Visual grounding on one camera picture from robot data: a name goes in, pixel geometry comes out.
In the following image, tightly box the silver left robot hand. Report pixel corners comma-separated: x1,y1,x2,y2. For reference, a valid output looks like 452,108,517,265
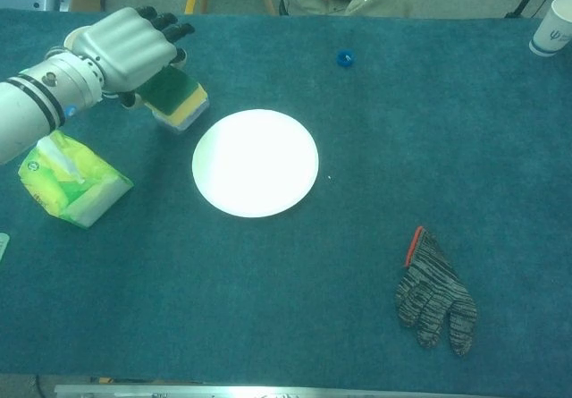
71,6,197,107

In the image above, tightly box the blue bottle cap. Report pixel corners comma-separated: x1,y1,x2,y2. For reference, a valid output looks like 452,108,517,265
334,48,356,69

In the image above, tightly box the aluminium frame rail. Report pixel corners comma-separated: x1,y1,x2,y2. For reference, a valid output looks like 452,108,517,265
53,384,572,398

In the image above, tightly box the single white paper cup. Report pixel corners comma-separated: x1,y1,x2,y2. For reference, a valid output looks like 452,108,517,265
528,0,572,57

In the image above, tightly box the yellow green tissue pack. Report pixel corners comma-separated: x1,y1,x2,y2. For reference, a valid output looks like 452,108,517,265
17,130,134,229

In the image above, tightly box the teal felt table cover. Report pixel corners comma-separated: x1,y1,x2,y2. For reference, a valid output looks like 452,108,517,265
0,8,572,385

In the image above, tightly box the grey striped knit glove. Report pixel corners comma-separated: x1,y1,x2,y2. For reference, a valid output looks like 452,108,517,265
394,225,478,357

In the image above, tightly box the round white plate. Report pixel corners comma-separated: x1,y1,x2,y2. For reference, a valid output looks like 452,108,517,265
191,108,320,219

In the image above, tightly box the green yellow sponge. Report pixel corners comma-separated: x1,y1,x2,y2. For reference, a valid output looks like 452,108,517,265
136,65,209,131

